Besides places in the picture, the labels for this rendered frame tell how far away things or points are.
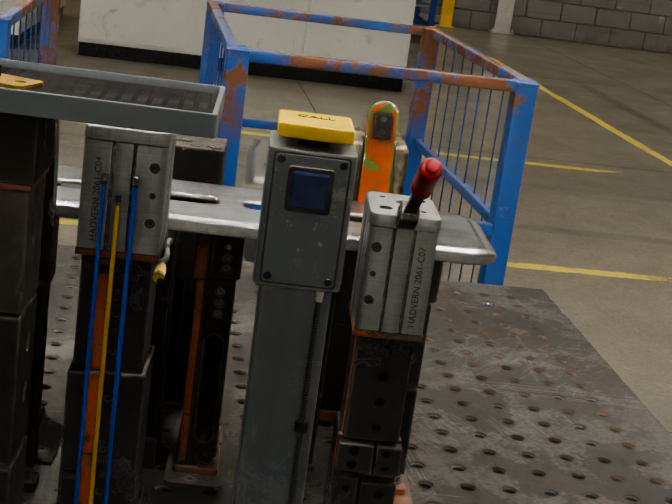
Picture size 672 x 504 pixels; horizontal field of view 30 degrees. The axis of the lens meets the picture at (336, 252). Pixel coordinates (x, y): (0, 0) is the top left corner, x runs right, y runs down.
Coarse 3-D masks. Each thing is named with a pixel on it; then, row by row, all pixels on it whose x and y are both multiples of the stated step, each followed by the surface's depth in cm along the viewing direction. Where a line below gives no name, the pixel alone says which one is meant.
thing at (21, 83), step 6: (0, 66) 97; (0, 72) 97; (0, 78) 97; (6, 78) 97; (12, 78) 97; (18, 78) 98; (24, 78) 98; (0, 84) 95; (6, 84) 95; (12, 84) 95; (18, 84) 95; (24, 84) 95; (30, 84) 96; (36, 84) 96; (42, 84) 97
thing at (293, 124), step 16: (288, 112) 101; (304, 112) 102; (288, 128) 97; (304, 128) 97; (320, 128) 97; (336, 128) 97; (352, 128) 98; (304, 144) 99; (320, 144) 99; (352, 144) 97
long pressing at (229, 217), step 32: (64, 192) 130; (192, 192) 138; (224, 192) 140; (256, 192) 142; (192, 224) 126; (224, 224) 127; (256, 224) 127; (352, 224) 133; (448, 224) 139; (448, 256) 128; (480, 256) 129
